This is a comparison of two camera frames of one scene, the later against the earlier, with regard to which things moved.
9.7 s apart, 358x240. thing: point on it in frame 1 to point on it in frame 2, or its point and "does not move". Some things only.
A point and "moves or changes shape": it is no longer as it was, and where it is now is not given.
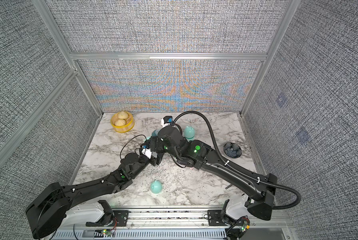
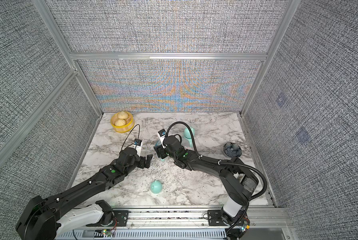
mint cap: x=189 y=133 does not move
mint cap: x=156 y=186 does not move
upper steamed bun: x=122 y=115 does not move
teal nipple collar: x=155 y=132 moves or changes shape
